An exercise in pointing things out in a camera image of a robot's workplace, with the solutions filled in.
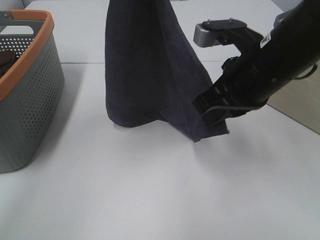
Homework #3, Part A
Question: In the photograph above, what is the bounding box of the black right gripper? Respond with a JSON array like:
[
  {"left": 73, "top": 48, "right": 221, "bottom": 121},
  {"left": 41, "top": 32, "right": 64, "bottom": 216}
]
[{"left": 192, "top": 56, "right": 267, "bottom": 128}]

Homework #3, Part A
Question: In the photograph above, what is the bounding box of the dark grey towel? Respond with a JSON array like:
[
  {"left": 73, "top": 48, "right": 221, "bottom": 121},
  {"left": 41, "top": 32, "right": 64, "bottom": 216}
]
[{"left": 105, "top": 0, "right": 229, "bottom": 142}]

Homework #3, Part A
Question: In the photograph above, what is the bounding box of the brown towel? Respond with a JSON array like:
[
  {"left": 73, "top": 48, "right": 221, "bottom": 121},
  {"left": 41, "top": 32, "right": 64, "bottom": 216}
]
[{"left": 0, "top": 50, "right": 18, "bottom": 78}]

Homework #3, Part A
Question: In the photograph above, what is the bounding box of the beige bin grey rim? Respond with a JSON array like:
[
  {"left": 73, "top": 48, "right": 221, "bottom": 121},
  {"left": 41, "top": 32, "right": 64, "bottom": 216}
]
[{"left": 273, "top": 10, "right": 291, "bottom": 28}]

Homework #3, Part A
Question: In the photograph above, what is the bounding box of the grey perforated basket orange rim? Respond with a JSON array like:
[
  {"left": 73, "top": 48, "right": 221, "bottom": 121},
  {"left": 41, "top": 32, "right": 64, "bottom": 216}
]
[{"left": 0, "top": 9, "right": 65, "bottom": 173}]

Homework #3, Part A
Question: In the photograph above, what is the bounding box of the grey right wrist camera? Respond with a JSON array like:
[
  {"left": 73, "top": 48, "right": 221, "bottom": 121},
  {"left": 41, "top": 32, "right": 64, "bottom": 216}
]
[{"left": 193, "top": 18, "right": 247, "bottom": 48}]

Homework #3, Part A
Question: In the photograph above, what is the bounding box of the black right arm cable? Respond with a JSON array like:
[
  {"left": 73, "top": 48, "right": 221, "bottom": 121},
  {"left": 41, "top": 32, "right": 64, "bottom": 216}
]
[{"left": 294, "top": 63, "right": 318, "bottom": 80}]

